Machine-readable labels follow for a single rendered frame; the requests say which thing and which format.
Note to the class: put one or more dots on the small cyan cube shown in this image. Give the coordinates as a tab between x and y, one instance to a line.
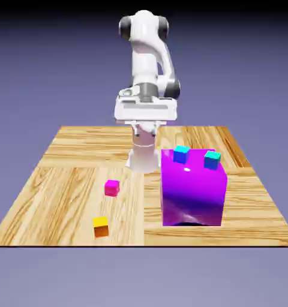
181	154

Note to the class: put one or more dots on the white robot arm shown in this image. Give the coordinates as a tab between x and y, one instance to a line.
144	60

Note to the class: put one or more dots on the small yellow cube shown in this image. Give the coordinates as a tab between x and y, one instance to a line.
100	226

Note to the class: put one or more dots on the small teal cube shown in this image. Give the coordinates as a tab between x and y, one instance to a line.
212	160

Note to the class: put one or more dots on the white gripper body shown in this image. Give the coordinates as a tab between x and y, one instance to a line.
145	110

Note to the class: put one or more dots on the large magenta box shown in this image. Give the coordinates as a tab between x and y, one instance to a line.
193	189

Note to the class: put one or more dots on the small pink cube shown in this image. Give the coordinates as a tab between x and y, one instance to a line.
112	188

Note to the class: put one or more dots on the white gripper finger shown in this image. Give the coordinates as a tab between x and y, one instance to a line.
154	130
135	130

